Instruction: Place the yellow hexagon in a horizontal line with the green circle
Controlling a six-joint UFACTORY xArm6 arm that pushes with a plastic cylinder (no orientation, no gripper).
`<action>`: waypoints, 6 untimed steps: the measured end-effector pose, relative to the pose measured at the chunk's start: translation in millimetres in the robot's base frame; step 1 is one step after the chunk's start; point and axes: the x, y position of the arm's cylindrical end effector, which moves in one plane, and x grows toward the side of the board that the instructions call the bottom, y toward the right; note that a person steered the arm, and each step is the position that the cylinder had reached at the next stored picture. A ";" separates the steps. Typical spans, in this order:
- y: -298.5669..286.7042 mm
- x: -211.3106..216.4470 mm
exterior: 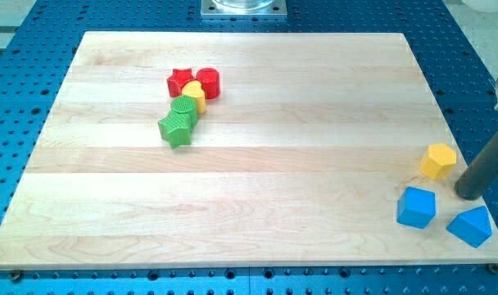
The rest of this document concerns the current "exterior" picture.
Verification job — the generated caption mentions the yellow hexagon block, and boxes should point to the yellow hexagon block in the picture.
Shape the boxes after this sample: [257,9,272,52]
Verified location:
[419,143,457,180]

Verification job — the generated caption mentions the green star block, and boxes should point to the green star block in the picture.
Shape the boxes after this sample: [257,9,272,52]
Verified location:
[158,111,192,149]

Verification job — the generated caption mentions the green cylinder block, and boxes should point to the green cylinder block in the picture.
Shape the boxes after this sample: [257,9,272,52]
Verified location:
[170,95,198,128]

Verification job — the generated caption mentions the red cylinder block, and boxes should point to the red cylinder block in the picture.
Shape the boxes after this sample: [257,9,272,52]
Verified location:
[196,67,220,99]

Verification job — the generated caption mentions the yellow heart block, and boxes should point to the yellow heart block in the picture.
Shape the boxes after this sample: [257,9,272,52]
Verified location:
[182,80,206,114]

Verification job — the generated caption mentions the light wooden board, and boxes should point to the light wooden board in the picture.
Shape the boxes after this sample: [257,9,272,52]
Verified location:
[0,31,498,270]

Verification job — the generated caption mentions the red star block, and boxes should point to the red star block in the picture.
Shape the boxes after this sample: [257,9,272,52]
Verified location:
[166,68,195,98]

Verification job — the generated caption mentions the blue cube block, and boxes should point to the blue cube block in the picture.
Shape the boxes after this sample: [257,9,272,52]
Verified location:
[396,186,436,229]

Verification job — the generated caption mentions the blue triangle block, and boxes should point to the blue triangle block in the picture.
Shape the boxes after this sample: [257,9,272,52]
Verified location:
[446,206,492,248]

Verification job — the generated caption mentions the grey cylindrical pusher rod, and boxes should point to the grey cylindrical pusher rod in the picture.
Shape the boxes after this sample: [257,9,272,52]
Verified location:
[455,131,498,201]

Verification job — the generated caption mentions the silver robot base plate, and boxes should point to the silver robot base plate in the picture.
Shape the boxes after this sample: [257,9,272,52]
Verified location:
[200,0,287,20]

